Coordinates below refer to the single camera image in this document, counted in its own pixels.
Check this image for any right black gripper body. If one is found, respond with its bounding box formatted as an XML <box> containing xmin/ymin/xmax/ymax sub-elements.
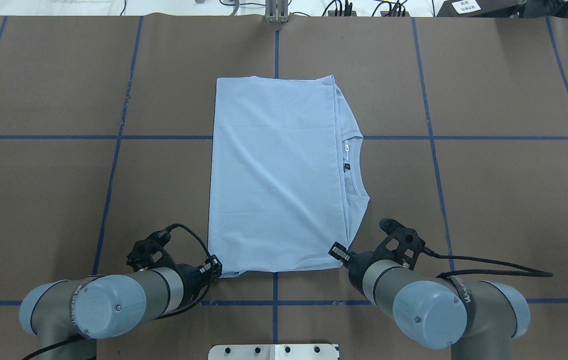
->
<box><xmin>346</xmin><ymin>251</ymin><xmax>389</xmax><ymax>286</ymax></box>

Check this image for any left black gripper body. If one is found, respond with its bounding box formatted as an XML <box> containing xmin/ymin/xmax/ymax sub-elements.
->
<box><xmin>177</xmin><ymin>264</ymin><xmax>214</xmax><ymax>301</ymax></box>

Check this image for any light blue t-shirt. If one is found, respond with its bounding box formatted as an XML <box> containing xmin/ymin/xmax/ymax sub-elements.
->
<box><xmin>208</xmin><ymin>75</ymin><xmax>370</xmax><ymax>278</ymax></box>

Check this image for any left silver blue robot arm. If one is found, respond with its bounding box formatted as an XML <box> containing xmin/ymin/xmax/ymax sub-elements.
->
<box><xmin>19</xmin><ymin>255</ymin><xmax>222</xmax><ymax>360</ymax></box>

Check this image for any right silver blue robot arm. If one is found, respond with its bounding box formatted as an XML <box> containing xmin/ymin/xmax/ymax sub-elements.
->
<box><xmin>329</xmin><ymin>243</ymin><xmax>531</xmax><ymax>360</ymax></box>

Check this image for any black laptop on stand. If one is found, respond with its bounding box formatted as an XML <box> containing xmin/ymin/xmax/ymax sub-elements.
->
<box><xmin>435</xmin><ymin>0</ymin><xmax>568</xmax><ymax>19</ymax></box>

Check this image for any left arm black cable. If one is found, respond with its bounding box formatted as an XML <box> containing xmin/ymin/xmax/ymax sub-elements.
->
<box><xmin>21</xmin><ymin>223</ymin><xmax>214</xmax><ymax>360</ymax></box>

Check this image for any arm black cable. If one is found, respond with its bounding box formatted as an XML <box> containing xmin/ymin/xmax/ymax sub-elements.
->
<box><xmin>21</xmin><ymin>223</ymin><xmax>214</xmax><ymax>360</ymax></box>
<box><xmin>424</xmin><ymin>247</ymin><xmax>553</xmax><ymax>281</ymax></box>

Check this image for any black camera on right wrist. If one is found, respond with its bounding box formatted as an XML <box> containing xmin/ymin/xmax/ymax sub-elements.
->
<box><xmin>375</xmin><ymin>218</ymin><xmax>425</xmax><ymax>271</ymax></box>

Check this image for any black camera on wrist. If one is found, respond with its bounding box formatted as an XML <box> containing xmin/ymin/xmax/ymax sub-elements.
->
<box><xmin>375</xmin><ymin>218</ymin><xmax>425</xmax><ymax>271</ymax></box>
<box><xmin>126</xmin><ymin>229</ymin><xmax>176</xmax><ymax>272</ymax></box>

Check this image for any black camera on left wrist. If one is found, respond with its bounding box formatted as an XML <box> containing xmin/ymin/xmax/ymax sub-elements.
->
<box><xmin>126</xmin><ymin>229</ymin><xmax>176</xmax><ymax>272</ymax></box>

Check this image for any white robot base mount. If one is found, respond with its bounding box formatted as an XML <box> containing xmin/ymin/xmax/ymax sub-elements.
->
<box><xmin>208</xmin><ymin>343</ymin><xmax>340</xmax><ymax>360</ymax></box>

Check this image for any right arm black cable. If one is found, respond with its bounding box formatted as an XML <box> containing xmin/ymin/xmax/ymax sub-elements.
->
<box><xmin>424</xmin><ymin>247</ymin><xmax>553</xmax><ymax>281</ymax></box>

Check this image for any aluminium frame post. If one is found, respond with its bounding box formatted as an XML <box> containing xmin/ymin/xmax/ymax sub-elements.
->
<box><xmin>265</xmin><ymin>0</ymin><xmax>290</xmax><ymax>24</ymax></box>

